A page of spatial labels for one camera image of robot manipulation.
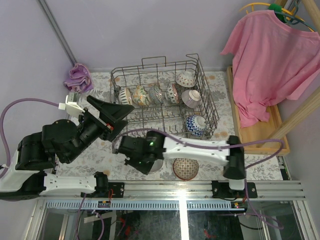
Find blue stroke white bowl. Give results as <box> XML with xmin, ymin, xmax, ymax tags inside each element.
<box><xmin>118</xmin><ymin>87</ymin><xmax>133</xmax><ymax>105</ymax></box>

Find orange leaf floral bowl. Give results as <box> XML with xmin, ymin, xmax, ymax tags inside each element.
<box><xmin>132</xmin><ymin>85</ymin><xmax>150</xmax><ymax>107</ymax></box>

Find navy geometric pattern bowl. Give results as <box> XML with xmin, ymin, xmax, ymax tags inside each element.
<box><xmin>148</xmin><ymin>84</ymin><xmax>164</xmax><ymax>105</ymax></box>

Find brown floral grid bowl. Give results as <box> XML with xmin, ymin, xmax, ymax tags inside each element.
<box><xmin>172</xmin><ymin>158</ymin><xmax>199</xmax><ymax>181</ymax></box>

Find blue white porcelain bowl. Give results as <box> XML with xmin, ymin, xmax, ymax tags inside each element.
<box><xmin>185</xmin><ymin>115</ymin><xmax>207</xmax><ymax>137</ymax></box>

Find grey wire dish rack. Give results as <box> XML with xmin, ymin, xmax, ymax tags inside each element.
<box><xmin>110</xmin><ymin>53</ymin><xmax>219</xmax><ymax>139</ymax></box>

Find brown diamond dotted bowl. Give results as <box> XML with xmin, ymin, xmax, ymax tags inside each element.
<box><xmin>165</xmin><ymin>83</ymin><xmax>180</xmax><ymax>104</ymax></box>

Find orange diamond white bowl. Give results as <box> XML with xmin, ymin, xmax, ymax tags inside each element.
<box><xmin>175</xmin><ymin>71</ymin><xmax>196</xmax><ymax>88</ymax></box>

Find purple striped bowl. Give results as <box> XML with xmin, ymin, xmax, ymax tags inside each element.
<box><xmin>181</xmin><ymin>90</ymin><xmax>201</xmax><ymax>109</ymax></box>

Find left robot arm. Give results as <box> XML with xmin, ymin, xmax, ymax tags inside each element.
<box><xmin>0</xmin><ymin>95</ymin><xmax>134</xmax><ymax>201</ymax></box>

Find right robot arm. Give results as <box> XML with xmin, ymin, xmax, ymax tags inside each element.
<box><xmin>112</xmin><ymin>128</ymin><xmax>246</xmax><ymax>198</ymax></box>

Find white bowl under gripper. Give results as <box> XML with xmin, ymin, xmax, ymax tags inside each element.
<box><xmin>150</xmin><ymin>159</ymin><xmax>163</xmax><ymax>172</ymax></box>

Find crumpled purple cloth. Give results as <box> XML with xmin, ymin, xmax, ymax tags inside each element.
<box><xmin>63</xmin><ymin>63</ymin><xmax>94</xmax><ymax>94</ymax></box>

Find pink t-shirt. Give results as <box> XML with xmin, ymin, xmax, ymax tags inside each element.
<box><xmin>221</xmin><ymin>10</ymin><xmax>320</xmax><ymax>128</ymax></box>

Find green hanger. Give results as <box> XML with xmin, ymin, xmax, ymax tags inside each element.
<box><xmin>268</xmin><ymin>3</ymin><xmax>290</xmax><ymax>24</ymax></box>

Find yellow hanger hoop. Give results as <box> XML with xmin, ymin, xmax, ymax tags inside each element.
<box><xmin>239</xmin><ymin>0</ymin><xmax>316</xmax><ymax>32</ymax></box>

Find aluminium rail frame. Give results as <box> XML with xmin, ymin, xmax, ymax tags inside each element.
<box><xmin>35</xmin><ymin>180</ymin><xmax>307</xmax><ymax>211</ymax></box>

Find wooden tray frame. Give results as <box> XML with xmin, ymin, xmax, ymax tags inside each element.
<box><xmin>226</xmin><ymin>66</ymin><xmax>282</xmax><ymax>155</ymax></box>

